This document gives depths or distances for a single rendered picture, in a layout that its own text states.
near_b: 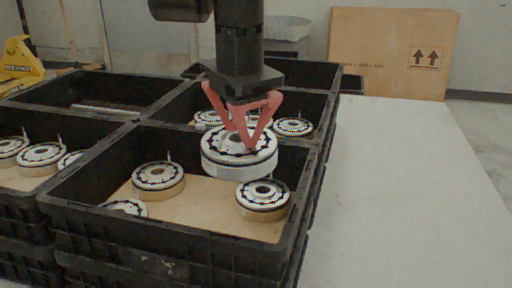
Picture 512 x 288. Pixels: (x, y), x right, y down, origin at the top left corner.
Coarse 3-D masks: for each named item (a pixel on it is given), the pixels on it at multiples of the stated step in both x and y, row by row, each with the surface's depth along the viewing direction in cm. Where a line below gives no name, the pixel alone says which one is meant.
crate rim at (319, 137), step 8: (192, 80) 107; (200, 80) 107; (184, 88) 102; (280, 88) 101; (288, 88) 101; (176, 96) 97; (328, 96) 97; (160, 104) 91; (328, 104) 95; (152, 112) 87; (328, 112) 87; (144, 120) 83; (152, 120) 83; (328, 120) 87; (208, 128) 80; (320, 128) 83; (320, 136) 76; (312, 144) 73; (320, 144) 75
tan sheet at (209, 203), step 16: (192, 176) 82; (128, 192) 76; (192, 192) 76; (208, 192) 76; (224, 192) 76; (160, 208) 72; (176, 208) 72; (192, 208) 72; (208, 208) 72; (224, 208) 72; (192, 224) 68; (208, 224) 68; (224, 224) 68; (240, 224) 68; (256, 224) 68; (272, 224) 68; (272, 240) 64
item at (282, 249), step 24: (288, 144) 73; (72, 168) 65; (312, 168) 66; (48, 192) 59; (72, 216) 57; (96, 216) 55; (120, 216) 54; (144, 216) 54; (288, 216) 54; (168, 240) 53; (192, 240) 51; (216, 240) 50; (240, 240) 50; (288, 240) 50
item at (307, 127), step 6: (282, 120) 100; (300, 120) 100; (306, 120) 100; (276, 126) 96; (282, 126) 96; (306, 126) 97; (312, 126) 96; (282, 132) 93; (288, 132) 93; (294, 132) 93; (300, 132) 93; (306, 132) 93
